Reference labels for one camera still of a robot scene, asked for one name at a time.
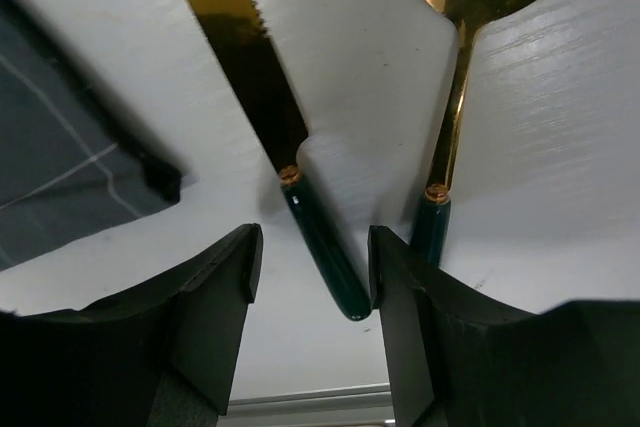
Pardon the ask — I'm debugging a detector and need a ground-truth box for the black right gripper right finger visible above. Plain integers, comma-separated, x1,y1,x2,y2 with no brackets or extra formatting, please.
368,226,639,426

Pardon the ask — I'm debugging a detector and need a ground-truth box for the gold knife green handle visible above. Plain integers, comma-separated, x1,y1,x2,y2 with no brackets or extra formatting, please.
186,0,372,321

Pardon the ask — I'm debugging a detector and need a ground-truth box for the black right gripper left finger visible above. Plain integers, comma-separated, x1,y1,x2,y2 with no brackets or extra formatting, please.
1,224,263,426

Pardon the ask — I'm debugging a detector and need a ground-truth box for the aluminium front rail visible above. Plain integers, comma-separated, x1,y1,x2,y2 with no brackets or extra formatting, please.
218,383,395,426

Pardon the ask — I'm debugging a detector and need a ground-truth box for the dark checked cloth placemat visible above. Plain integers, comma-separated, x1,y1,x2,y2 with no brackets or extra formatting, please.
1,0,183,269

